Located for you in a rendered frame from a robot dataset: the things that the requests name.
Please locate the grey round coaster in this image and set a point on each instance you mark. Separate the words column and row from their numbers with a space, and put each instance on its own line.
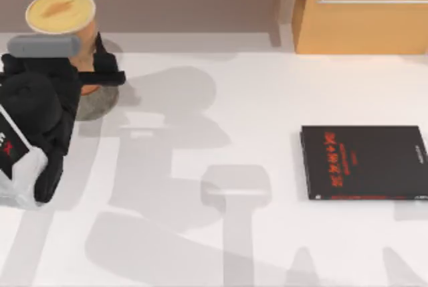
column 98, row 103

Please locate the wooden open shelf unit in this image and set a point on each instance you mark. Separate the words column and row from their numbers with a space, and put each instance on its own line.
column 150, row 2

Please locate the tan cup with yellow top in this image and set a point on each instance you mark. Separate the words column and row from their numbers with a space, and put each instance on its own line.
column 60, row 11

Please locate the orange wooden cupboard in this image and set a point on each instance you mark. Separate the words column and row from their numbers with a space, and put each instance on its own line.
column 361, row 26

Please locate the black book with red lettering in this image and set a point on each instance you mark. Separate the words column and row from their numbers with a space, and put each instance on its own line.
column 364, row 161

